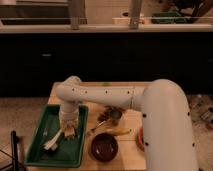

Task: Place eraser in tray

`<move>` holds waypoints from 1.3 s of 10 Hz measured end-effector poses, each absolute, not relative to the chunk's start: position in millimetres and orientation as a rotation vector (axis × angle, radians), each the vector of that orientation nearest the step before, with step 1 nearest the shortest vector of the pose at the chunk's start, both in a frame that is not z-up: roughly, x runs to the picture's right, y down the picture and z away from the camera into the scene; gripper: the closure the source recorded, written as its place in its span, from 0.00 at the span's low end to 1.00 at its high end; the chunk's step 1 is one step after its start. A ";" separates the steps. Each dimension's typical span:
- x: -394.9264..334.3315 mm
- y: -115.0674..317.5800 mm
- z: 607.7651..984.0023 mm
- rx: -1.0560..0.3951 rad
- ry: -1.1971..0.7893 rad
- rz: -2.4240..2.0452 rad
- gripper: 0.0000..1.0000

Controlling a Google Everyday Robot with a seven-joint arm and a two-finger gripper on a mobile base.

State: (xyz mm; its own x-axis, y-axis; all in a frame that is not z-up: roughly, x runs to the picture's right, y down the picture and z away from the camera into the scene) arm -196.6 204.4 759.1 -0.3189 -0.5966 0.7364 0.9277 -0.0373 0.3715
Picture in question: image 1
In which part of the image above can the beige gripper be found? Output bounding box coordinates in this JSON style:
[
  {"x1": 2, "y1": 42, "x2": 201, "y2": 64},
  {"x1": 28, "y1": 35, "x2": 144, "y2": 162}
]
[{"x1": 59, "y1": 112, "x2": 79, "y2": 138}]

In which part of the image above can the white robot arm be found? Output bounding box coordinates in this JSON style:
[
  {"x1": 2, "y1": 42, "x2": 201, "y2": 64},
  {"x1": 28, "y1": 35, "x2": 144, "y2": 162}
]
[{"x1": 56, "y1": 76, "x2": 199, "y2": 171}]

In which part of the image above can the green plastic tray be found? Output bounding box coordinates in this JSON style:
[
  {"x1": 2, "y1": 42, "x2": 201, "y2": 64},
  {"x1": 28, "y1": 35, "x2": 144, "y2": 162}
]
[{"x1": 24, "y1": 105, "x2": 88, "y2": 168}]

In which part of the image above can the dark brown bowl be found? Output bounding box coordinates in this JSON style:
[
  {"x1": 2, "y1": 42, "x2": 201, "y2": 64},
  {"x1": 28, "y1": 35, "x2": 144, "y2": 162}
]
[{"x1": 91, "y1": 133, "x2": 118, "y2": 162}]

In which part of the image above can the yellow banana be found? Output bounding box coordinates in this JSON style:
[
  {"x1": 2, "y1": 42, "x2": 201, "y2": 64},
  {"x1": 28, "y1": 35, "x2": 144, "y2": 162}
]
[{"x1": 106, "y1": 129, "x2": 131, "y2": 136}]

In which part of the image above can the brown pinecone toy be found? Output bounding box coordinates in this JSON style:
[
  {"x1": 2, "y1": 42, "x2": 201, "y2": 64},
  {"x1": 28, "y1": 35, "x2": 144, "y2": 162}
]
[{"x1": 97, "y1": 106, "x2": 112, "y2": 122}]

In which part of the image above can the small metal cup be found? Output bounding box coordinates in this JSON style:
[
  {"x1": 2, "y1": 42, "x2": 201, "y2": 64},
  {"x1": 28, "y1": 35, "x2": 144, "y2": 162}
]
[{"x1": 110, "y1": 109, "x2": 122, "y2": 126}]

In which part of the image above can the red round object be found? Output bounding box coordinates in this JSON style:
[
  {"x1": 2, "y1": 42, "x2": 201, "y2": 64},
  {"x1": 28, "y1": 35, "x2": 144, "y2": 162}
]
[{"x1": 136, "y1": 127, "x2": 144, "y2": 151}]

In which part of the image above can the green bin in background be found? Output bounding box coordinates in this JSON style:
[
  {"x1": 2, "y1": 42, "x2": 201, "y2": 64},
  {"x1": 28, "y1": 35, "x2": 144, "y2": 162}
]
[{"x1": 151, "y1": 11, "x2": 187, "y2": 24}]

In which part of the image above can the black chair frame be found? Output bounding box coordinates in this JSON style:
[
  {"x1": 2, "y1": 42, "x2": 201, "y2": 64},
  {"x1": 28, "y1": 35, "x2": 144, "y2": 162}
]
[{"x1": 0, "y1": 131, "x2": 27, "y2": 171}]

